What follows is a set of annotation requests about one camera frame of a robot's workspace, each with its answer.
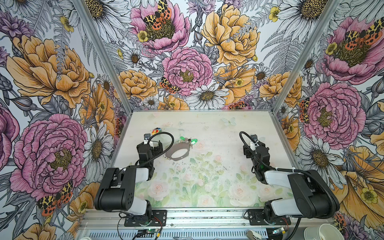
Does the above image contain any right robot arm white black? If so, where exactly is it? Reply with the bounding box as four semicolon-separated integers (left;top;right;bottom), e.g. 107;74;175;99
243;143;340;224

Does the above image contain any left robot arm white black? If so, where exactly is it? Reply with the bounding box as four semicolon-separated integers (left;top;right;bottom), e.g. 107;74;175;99
94;141;163;218

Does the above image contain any colourful small toy ball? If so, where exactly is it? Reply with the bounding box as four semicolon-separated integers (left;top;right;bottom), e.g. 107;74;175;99
152;128;162;136

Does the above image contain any white tape roll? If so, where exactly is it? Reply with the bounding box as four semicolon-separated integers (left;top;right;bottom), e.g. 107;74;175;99
246;230;262;240

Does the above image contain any white paper cup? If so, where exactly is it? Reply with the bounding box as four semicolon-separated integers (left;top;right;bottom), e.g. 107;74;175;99
304;224;344;240

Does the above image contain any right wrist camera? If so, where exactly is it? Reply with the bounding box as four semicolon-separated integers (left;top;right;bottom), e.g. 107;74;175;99
250;135;259;151

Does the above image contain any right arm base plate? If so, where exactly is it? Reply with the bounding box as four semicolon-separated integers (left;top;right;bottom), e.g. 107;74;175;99
243;209;291;226

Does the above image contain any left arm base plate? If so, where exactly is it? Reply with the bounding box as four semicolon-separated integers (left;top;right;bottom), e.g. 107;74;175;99
124;210;168;227

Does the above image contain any aluminium front rail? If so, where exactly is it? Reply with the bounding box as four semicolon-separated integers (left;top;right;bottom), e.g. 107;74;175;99
78;207;334;232

